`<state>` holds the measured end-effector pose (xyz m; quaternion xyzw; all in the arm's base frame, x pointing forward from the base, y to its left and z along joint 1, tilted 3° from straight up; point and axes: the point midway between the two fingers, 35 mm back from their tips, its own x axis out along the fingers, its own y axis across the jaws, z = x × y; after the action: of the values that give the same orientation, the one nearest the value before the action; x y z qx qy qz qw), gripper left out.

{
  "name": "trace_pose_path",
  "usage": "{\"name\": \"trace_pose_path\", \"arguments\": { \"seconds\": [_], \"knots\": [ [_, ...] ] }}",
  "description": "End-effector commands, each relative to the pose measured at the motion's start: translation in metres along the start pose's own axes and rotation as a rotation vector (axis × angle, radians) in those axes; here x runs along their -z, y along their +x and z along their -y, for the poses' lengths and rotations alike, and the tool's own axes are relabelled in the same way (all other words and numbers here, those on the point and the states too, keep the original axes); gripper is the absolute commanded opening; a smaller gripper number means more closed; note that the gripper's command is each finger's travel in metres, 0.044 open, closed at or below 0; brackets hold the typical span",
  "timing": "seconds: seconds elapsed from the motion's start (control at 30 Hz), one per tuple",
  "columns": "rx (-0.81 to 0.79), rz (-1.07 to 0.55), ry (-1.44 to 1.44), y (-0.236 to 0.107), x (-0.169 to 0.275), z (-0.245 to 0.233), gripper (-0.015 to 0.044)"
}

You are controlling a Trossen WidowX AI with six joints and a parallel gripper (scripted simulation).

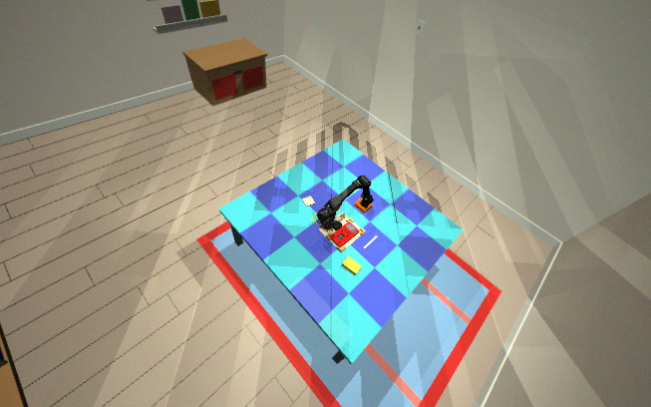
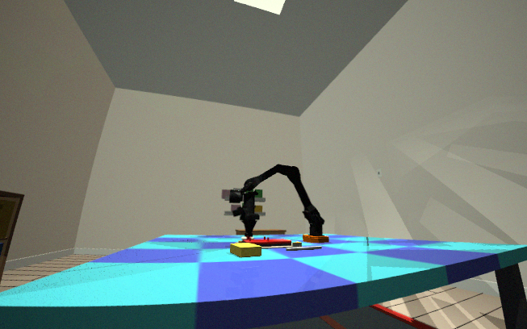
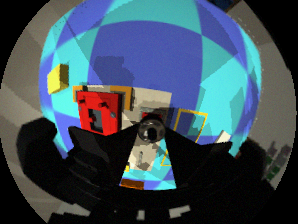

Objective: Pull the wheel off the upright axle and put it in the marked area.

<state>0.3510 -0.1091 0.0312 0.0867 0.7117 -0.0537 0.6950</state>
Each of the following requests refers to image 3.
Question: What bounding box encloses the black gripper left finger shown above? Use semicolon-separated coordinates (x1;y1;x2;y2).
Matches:
68;124;138;185

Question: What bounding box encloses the yellow rectangular outline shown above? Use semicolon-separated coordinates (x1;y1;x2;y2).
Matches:
160;108;208;167

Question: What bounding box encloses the yellow block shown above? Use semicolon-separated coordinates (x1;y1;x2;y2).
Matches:
47;64;69;95

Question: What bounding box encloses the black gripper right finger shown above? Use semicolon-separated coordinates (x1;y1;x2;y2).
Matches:
164;127;233;188

